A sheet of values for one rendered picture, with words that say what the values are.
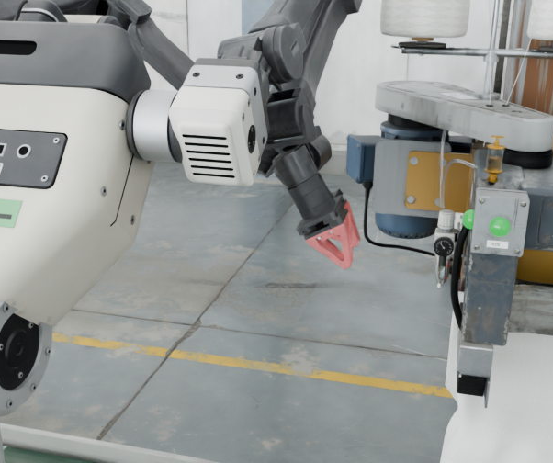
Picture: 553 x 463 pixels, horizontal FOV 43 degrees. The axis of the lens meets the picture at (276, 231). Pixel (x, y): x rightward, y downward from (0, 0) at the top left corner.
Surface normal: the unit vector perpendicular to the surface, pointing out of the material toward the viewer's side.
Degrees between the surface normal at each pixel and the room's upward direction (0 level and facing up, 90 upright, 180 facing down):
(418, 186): 90
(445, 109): 90
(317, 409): 0
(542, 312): 90
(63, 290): 115
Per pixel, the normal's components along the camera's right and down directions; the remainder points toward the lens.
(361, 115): -0.25, 0.32
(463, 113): -0.91, 0.12
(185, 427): 0.01, -0.95
